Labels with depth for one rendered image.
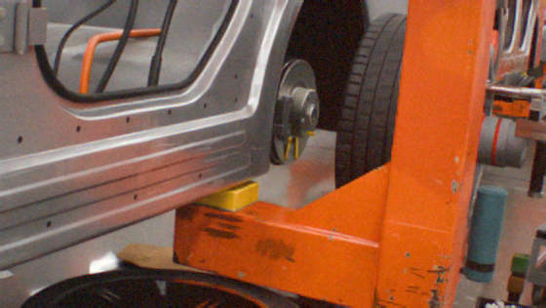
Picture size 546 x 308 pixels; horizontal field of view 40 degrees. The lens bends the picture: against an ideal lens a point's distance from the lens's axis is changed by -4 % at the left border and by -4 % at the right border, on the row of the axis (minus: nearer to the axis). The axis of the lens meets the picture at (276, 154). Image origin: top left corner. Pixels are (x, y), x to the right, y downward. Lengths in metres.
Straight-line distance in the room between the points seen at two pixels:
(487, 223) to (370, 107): 0.46
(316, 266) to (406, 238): 0.23
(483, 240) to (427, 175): 0.54
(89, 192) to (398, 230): 0.69
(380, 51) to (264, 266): 0.65
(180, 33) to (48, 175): 0.91
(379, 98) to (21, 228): 1.07
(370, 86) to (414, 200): 0.45
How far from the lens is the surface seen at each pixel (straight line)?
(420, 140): 1.64
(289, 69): 2.27
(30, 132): 1.23
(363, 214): 1.73
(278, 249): 1.80
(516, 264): 1.85
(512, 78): 2.35
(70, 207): 1.31
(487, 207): 2.13
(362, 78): 2.03
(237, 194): 1.84
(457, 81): 1.61
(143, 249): 3.59
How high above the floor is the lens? 1.19
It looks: 11 degrees down
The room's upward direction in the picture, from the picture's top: 5 degrees clockwise
